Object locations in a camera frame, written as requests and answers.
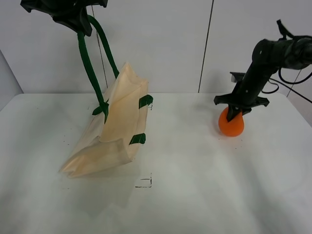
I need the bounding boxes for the white linen bag green handles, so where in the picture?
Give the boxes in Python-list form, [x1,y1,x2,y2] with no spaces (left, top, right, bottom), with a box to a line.
[60,15,153,178]

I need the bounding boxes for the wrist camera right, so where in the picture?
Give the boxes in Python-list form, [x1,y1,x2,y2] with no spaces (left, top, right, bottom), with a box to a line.
[230,72,245,83]

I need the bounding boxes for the orange fruit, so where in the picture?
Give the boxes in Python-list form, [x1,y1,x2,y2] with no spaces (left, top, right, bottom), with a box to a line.
[218,107,245,137]

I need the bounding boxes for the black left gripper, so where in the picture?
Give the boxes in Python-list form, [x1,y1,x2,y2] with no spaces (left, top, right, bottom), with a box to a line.
[20,0,107,37]

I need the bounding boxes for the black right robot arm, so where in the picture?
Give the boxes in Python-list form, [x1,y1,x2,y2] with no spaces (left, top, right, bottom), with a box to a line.
[214,20,312,122]

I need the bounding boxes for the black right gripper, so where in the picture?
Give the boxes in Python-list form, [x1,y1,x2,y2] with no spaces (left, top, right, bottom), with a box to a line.
[214,39,288,122]

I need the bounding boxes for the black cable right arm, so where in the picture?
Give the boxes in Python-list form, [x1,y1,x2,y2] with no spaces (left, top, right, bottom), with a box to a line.
[261,65,312,103]

